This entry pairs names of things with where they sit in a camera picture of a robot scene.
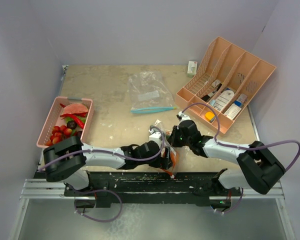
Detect zip bag with fake fruit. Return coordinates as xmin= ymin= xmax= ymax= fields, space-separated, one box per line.
xmin=127 ymin=71 xmax=177 ymax=114

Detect red fake chili pepper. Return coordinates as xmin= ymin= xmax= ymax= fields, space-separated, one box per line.
xmin=59 ymin=102 xmax=89 ymax=118

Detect dark purple fake plum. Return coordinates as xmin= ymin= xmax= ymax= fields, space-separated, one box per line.
xmin=66 ymin=120 xmax=77 ymax=130

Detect fake watermelon slice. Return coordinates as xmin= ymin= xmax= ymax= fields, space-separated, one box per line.
xmin=62 ymin=103 xmax=89 ymax=115

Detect pink plastic basket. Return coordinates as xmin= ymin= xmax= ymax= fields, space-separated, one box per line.
xmin=36 ymin=96 xmax=95 ymax=148

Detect zip bag with orange watermelon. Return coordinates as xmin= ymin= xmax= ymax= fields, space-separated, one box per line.
xmin=152 ymin=119 xmax=180 ymax=179

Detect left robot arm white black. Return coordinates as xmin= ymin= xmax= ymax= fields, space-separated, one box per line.
xmin=38 ymin=136 xmax=173 ymax=196

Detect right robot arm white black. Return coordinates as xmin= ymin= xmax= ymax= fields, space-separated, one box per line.
xmin=168 ymin=120 xmax=286 ymax=196

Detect yellow tape measure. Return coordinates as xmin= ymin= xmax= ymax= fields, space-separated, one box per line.
xmin=204 ymin=111 xmax=216 ymax=123

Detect white medicine box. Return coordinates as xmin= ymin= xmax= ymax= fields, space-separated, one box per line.
xmin=224 ymin=103 xmax=242 ymax=120

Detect small white green box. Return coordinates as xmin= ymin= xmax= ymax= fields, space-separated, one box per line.
xmin=187 ymin=61 xmax=198 ymax=77

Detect orange desk organizer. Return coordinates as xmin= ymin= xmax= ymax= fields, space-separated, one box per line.
xmin=175 ymin=36 xmax=276 ymax=135

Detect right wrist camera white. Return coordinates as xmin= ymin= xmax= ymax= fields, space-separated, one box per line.
xmin=176 ymin=111 xmax=191 ymax=123

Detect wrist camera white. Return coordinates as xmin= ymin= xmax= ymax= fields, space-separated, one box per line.
xmin=176 ymin=111 xmax=191 ymax=123
xmin=148 ymin=125 xmax=166 ymax=148

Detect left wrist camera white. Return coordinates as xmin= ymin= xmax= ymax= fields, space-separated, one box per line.
xmin=148 ymin=125 xmax=166 ymax=148

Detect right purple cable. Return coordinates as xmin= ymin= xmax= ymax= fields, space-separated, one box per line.
xmin=181 ymin=102 xmax=300 ymax=173

